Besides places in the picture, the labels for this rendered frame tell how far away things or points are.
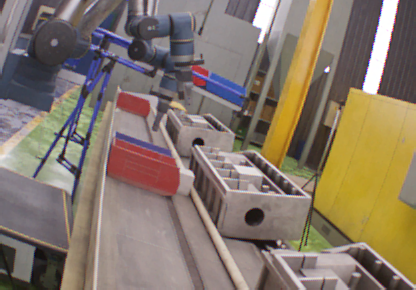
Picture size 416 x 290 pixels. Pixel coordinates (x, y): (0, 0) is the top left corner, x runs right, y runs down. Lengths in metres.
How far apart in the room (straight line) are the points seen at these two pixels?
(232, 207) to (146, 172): 0.49
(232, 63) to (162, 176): 7.85
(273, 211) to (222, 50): 8.12
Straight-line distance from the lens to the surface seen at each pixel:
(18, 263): 2.33
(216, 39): 10.04
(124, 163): 2.28
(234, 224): 2.00
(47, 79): 2.25
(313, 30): 8.10
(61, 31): 1.93
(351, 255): 1.54
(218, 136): 3.50
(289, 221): 2.06
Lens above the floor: 1.32
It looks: 6 degrees down
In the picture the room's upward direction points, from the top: 20 degrees clockwise
